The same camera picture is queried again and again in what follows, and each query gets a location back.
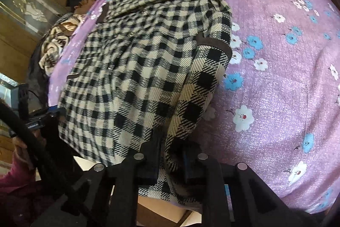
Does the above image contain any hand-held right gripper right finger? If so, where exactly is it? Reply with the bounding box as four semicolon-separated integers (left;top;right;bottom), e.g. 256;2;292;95
183;142;290;227

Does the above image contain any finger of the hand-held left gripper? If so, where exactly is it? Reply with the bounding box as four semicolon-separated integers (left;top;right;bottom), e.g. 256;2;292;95
40;106;61;119

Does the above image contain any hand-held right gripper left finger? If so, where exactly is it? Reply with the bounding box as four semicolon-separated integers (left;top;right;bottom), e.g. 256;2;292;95
61;129;163;227

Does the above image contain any black and cream checked coat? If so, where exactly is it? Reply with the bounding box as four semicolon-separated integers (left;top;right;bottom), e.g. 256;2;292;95
57;0;233;207

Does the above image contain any person's left forearm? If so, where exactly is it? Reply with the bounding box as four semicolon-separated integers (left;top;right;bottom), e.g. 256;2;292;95
0;156;57;227

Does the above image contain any person's left hand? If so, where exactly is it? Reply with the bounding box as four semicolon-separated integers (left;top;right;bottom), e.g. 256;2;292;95
12;137;36;165

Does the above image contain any wooden wardrobe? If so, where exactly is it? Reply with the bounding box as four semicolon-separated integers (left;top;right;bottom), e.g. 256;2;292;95
0;0;73;171

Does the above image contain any purple floral bedsheet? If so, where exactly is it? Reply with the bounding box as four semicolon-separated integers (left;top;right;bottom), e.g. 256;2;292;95
48;0;340;215

